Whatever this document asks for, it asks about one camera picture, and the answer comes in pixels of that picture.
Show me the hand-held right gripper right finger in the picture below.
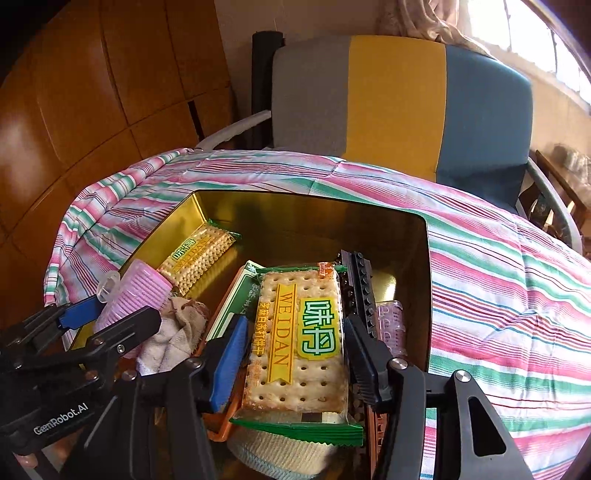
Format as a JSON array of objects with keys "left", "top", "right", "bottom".
[{"left": 344, "top": 316, "right": 534, "bottom": 480}]

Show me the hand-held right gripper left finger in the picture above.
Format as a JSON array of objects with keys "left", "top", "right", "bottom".
[{"left": 60, "top": 315, "right": 250, "bottom": 480}]

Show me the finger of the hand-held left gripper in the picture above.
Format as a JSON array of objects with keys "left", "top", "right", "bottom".
[
  {"left": 0, "top": 295, "right": 106, "bottom": 360},
  {"left": 18, "top": 305, "right": 162, "bottom": 385}
]

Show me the small pink hair roller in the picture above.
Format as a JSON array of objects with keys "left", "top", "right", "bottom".
[{"left": 95, "top": 259, "right": 174, "bottom": 358}]

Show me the beige brown sock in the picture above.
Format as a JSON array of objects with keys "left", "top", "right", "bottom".
[{"left": 136, "top": 295, "right": 211, "bottom": 374}]

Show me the large pink hair roller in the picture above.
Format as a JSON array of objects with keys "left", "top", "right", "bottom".
[{"left": 375, "top": 300, "right": 409, "bottom": 361}]

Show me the large cracker packet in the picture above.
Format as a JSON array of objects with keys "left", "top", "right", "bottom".
[{"left": 230, "top": 262, "right": 365, "bottom": 446}]

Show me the small green cardboard box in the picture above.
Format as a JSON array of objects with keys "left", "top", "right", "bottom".
[{"left": 205, "top": 261, "right": 264, "bottom": 342}]

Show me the orange plastic rack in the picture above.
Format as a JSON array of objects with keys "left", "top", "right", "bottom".
[{"left": 191, "top": 265, "right": 386, "bottom": 480}]

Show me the black toy brick strip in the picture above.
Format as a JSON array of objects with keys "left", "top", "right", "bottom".
[{"left": 335, "top": 249, "right": 377, "bottom": 342}]

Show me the small cracker packet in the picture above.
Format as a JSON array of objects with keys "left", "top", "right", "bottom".
[{"left": 157, "top": 219, "right": 242, "bottom": 296}]

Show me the white sock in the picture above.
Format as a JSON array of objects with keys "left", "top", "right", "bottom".
[{"left": 226, "top": 425, "right": 345, "bottom": 478}]

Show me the gold tin box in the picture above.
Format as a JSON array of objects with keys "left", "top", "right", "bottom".
[{"left": 60, "top": 188, "right": 432, "bottom": 480}]

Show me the wooden cabinet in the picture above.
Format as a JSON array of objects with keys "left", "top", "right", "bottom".
[{"left": 0, "top": 0, "right": 236, "bottom": 333}]

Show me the wooden side table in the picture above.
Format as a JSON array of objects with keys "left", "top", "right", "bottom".
[{"left": 531, "top": 148, "right": 591, "bottom": 217}]

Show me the blue yellow grey armchair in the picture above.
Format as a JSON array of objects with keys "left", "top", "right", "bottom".
[{"left": 194, "top": 30, "right": 583, "bottom": 250}]

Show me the white tea set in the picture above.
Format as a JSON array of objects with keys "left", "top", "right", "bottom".
[{"left": 551, "top": 145, "right": 591, "bottom": 178}]

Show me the beige patterned curtain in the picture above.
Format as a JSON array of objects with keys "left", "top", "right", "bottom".
[{"left": 376, "top": 0, "right": 497, "bottom": 61}]

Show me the window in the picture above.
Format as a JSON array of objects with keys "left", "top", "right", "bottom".
[{"left": 462, "top": 0, "right": 591, "bottom": 112}]

